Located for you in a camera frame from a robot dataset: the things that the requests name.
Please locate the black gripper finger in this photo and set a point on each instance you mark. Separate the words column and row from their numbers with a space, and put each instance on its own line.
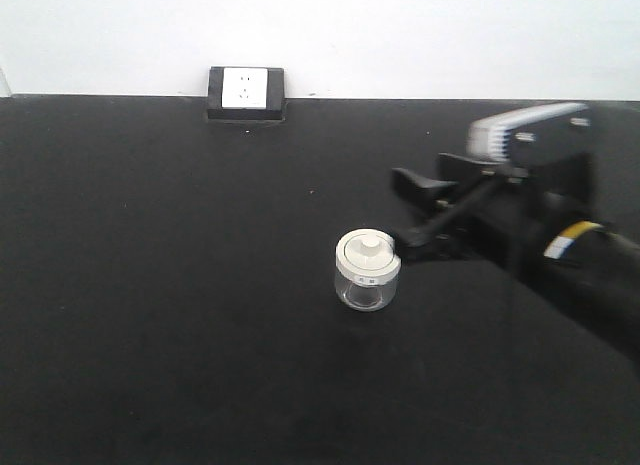
column 428, row 242
column 417, row 189

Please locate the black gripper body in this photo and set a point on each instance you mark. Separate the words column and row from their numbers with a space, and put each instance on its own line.
column 532, row 212

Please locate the glass jar with white lid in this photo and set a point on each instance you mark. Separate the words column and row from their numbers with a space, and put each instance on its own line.
column 366, row 269

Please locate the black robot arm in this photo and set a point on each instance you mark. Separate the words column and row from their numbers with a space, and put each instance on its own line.
column 595, row 283

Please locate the white socket in black box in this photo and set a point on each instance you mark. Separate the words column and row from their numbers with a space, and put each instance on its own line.
column 246, row 94

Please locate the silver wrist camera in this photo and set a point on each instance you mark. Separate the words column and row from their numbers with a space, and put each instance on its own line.
column 532, row 135

